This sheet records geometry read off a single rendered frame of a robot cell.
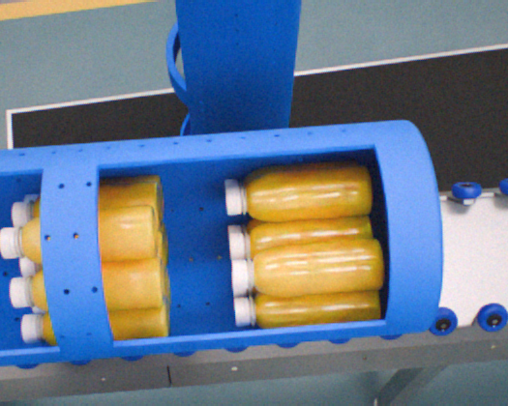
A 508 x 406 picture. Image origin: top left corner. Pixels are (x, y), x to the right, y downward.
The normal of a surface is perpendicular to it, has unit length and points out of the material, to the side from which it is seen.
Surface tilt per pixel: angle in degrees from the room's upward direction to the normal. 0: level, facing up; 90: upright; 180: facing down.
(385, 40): 0
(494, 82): 0
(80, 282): 35
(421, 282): 49
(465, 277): 0
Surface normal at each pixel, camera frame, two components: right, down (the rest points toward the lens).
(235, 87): 0.08, 0.92
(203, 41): -0.33, 0.88
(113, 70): 0.00, -0.38
